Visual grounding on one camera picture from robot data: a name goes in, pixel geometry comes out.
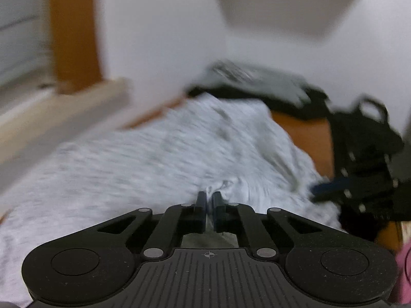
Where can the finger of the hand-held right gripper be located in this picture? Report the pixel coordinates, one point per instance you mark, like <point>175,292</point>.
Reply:
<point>334,198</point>
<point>330,186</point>

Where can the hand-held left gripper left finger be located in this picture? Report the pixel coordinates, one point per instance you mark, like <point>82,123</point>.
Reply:
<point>201,208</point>

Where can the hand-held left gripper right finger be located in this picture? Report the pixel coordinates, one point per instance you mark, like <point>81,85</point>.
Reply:
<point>218,208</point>

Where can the white patterned hoodie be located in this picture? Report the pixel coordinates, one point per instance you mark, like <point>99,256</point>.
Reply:
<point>144,166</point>

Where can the black laptop bag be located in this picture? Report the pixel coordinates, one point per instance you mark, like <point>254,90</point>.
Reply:
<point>362,131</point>

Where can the pink clothing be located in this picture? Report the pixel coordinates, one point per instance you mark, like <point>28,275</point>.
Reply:
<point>404,272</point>

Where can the black folded garment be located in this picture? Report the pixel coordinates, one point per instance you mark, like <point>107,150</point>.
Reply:
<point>289,106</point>

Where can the beige window sill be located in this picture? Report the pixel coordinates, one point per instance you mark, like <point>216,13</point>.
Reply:
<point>64,118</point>

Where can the grey window blind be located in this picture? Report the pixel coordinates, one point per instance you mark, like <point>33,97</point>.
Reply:
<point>22,22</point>

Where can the cream wall shelf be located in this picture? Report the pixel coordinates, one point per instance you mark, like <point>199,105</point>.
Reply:
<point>282,3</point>

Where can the wooden window frame post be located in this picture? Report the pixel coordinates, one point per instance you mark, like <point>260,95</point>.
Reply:
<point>75,32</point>

